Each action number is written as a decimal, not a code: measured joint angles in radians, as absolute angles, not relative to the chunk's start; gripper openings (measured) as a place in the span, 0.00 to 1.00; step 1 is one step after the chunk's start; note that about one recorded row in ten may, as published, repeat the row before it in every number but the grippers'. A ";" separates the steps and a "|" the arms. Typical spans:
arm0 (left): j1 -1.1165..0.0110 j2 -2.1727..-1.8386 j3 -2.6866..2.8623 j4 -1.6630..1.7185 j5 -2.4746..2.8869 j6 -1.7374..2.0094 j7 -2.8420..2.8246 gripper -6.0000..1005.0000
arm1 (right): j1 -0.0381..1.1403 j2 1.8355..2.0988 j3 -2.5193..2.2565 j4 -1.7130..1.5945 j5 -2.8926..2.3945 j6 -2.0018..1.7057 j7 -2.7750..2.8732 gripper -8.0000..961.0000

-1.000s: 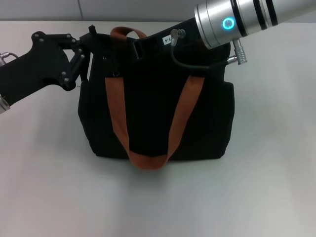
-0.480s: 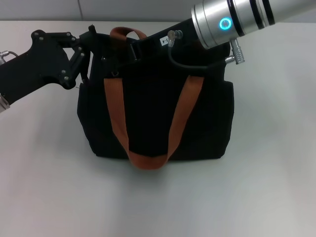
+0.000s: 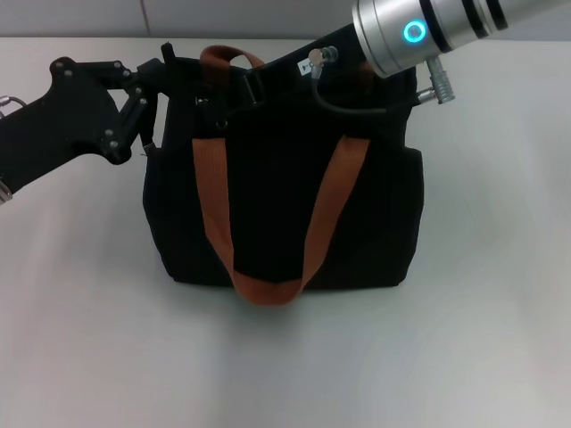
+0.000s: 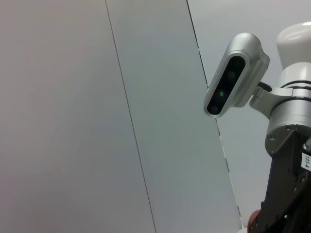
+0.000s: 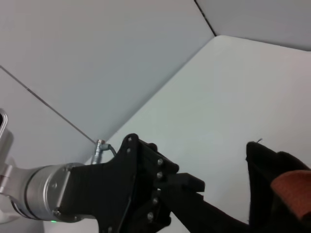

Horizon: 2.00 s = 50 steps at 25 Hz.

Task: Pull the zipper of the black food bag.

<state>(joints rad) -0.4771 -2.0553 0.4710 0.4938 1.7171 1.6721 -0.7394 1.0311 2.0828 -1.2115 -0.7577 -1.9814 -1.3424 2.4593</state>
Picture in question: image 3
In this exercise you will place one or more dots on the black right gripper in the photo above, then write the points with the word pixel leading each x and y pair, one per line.
pixel 339 49

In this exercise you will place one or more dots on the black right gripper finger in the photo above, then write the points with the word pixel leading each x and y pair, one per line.
pixel 206 120

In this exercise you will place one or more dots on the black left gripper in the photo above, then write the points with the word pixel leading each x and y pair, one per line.
pixel 53 120

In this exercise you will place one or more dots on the silver zipper pull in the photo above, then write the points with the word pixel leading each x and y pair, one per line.
pixel 203 102

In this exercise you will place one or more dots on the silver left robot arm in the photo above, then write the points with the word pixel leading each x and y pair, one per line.
pixel 4 191

